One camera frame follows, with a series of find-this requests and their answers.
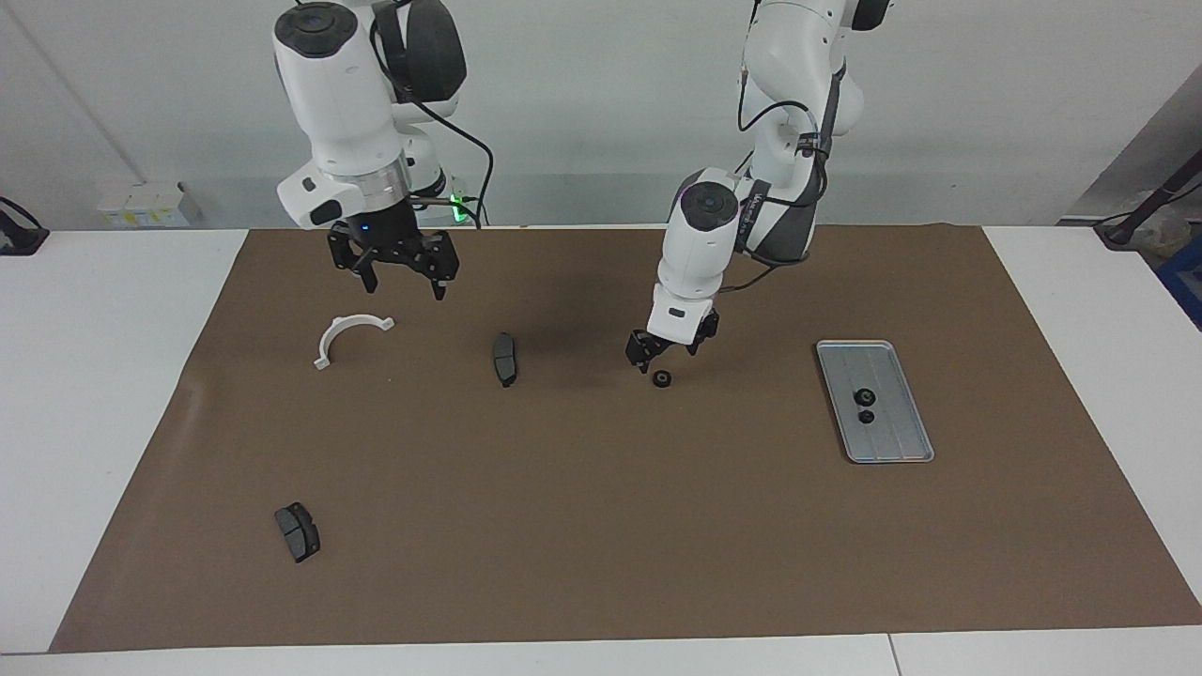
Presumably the silver metal tray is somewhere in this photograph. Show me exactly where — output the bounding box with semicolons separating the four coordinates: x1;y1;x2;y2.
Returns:
815;340;936;465

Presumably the brown table mat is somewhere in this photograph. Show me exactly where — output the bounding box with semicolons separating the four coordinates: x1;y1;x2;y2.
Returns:
49;223;1202;653

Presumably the short dark brake pad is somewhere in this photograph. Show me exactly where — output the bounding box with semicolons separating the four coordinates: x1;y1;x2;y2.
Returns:
273;502;322;564

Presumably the black table clamp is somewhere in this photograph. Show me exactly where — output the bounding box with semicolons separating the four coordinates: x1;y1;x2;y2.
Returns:
0;195;51;256

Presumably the black stand leg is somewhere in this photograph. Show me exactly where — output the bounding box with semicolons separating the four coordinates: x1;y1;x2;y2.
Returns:
1092;148;1202;253

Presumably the white curved plastic bracket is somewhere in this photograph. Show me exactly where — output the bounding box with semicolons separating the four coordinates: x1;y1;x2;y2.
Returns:
313;315;396;371

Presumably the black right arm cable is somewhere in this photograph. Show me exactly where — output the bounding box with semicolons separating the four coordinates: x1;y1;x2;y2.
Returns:
371;0;496;231

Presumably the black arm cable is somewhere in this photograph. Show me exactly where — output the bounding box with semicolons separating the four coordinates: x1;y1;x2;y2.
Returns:
371;0;496;231
735;0;837;294

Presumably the white wall outlet box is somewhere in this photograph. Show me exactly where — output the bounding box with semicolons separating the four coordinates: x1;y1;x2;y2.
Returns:
97;181;204;229

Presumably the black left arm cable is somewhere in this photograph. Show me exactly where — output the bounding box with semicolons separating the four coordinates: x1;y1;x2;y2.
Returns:
735;0;837;294

